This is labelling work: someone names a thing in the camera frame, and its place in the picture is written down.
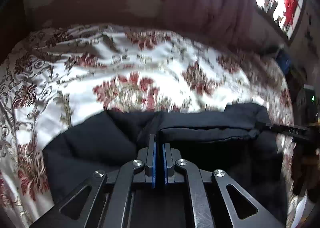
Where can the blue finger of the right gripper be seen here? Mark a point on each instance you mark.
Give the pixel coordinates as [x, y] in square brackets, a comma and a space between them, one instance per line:
[293, 131]

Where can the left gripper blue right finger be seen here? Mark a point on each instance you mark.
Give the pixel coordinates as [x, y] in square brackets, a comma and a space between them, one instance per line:
[168, 164]

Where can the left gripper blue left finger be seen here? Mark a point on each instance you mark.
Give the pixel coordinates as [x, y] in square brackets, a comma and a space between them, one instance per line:
[150, 163]

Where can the dark navy padded jacket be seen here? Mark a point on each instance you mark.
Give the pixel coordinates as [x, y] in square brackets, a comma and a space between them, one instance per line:
[227, 173]

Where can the blue bag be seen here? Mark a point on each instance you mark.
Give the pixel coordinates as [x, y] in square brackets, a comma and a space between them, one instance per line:
[284, 61]

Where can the floral white bed quilt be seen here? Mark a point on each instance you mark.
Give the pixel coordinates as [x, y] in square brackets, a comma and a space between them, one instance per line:
[56, 78]

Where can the pink tied curtain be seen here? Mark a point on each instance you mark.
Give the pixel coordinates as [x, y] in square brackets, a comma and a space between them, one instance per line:
[237, 23]

